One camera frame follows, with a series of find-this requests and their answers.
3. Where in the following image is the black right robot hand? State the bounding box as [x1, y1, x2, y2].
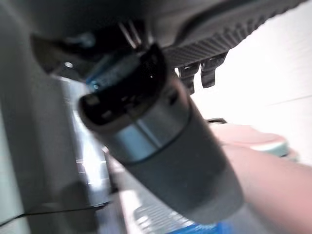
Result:
[7, 0, 310, 225]

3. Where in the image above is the silver right robot leg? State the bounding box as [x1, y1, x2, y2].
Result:
[207, 118, 312, 234]

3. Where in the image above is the blue plastic shopping basket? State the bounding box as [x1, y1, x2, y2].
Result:
[156, 219, 221, 234]

